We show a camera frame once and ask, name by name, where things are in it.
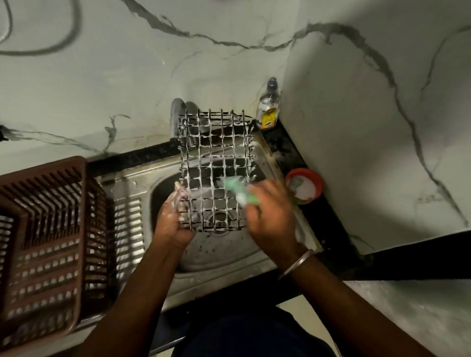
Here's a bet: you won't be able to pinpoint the person's left hand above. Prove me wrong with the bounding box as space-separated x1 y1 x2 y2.
153 180 198 251

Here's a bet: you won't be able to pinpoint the person's right hand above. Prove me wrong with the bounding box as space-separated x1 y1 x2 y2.
244 179 314 273

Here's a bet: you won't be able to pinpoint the green scrub pad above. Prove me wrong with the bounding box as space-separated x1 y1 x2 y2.
222 176 262 206

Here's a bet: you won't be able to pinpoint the black wire rack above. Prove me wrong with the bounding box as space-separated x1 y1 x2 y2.
177 108 258 233

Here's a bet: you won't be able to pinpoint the person's right forearm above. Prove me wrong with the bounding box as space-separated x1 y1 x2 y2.
287 255 435 357

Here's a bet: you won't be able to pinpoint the person's left forearm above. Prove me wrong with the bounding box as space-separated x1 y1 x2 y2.
75 242 184 357

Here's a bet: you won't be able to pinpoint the person's dark clothing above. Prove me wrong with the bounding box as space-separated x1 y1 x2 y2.
180 305 336 357

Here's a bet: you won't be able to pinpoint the orange round container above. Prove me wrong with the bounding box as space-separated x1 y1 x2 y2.
285 168 324 205

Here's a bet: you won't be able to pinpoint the stainless steel sink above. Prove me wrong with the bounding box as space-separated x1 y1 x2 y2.
55 130 323 346

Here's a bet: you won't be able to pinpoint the chrome faucet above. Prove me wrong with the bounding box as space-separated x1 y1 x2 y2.
170 98 188 140

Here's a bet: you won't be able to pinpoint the clear dish soap bottle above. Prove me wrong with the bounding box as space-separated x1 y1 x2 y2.
256 77 281 130

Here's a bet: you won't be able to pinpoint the brown plastic dish basket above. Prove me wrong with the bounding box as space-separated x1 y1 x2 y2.
0 156 109 354

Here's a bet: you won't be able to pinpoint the silver bracelet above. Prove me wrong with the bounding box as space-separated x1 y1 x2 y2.
278 249 314 281

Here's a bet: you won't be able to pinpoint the thick white wall cable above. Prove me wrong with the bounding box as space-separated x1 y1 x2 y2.
0 0 13 44

